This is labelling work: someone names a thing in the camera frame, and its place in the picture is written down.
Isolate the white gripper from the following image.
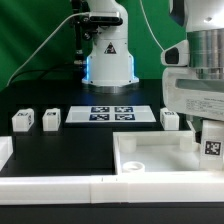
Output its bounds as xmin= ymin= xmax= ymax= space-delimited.
xmin=162 ymin=68 xmax=224 ymax=143

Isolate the white square table top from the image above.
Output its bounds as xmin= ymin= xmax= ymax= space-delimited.
xmin=112 ymin=130 xmax=224 ymax=175

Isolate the white U-shaped fence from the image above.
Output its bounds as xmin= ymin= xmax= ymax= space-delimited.
xmin=0 ymin=133 xmax=224 ymax=205

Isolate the white marker sheet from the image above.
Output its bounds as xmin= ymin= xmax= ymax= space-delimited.
xmin=66 ymin=106 xmax=156 ymax=123

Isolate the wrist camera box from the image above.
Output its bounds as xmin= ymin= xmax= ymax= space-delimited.
xmin=161 ymin=40 xmax=190 ymax=67

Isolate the black cable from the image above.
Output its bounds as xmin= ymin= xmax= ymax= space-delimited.
xmin=19 ymin=64 xmax=84 ymax=81

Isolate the white cable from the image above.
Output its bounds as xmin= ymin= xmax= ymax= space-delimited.
xmin=6 ymin=12 xmax=92 ymax=87

